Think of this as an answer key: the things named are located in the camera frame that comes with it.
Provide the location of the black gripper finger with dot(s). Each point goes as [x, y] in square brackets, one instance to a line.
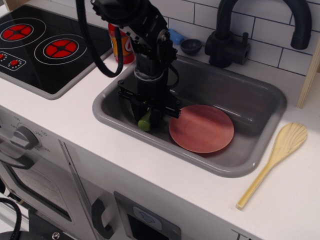
[156, 115]
[138, 110]

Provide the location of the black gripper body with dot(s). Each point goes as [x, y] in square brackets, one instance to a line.
[155, 93]

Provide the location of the green handled grey spatula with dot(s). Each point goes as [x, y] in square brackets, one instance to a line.
[144, 123]

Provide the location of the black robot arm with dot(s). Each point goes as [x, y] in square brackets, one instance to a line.
[147, 28]

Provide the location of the pink round plate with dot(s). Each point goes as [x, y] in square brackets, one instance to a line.
[202, 129]

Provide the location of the grey plastic sink basin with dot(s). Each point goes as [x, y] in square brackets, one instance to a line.
[254, 107]

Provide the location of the red toy sauce bottle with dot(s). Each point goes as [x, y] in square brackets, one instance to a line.
[127, 49]

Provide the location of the dark grey toy faucet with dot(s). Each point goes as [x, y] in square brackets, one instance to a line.
[223, 49]

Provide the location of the grey dishwasher control panel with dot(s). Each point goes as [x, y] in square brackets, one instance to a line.
[142, 224]

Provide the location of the black toy stovetop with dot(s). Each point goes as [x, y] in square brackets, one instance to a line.
[42, 52]

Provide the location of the grey oven knob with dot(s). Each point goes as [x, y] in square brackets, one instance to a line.
[24, 138]

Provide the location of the white toy oven door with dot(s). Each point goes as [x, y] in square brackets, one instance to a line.
[49, 185]

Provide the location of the wooden spoon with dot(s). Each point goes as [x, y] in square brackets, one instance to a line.
[288, 140]

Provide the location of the wooden side panel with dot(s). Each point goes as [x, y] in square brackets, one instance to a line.
[313, 69]

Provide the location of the blue handled grey ladle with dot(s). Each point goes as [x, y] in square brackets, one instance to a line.
[188, 46]

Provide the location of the dark grey cabinet handle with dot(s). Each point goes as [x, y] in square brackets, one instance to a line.
[97, 210]

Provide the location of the grey oven door handle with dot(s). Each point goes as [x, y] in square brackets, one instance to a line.
[15, 157]

